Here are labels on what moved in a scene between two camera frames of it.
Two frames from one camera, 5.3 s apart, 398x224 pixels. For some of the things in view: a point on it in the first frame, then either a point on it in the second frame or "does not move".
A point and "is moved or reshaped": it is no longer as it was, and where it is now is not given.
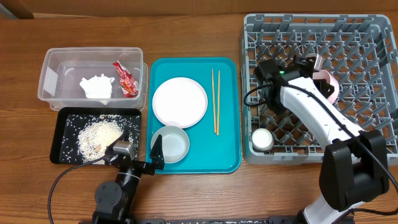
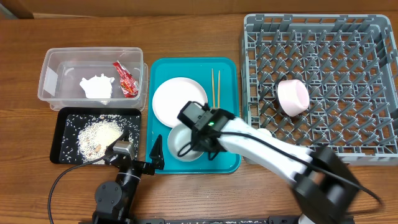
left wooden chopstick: (213, 101) does not move
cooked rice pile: (94, 139) does not move
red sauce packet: (129, 86) does not move
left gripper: (157, 157) does not move
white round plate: (180, 102) does not move
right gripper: (323, 84) to (196, 145)
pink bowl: (324, 74) is moved or reshaped
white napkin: (99, 88) does not move
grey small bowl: (175, 143) is moved or reshaped
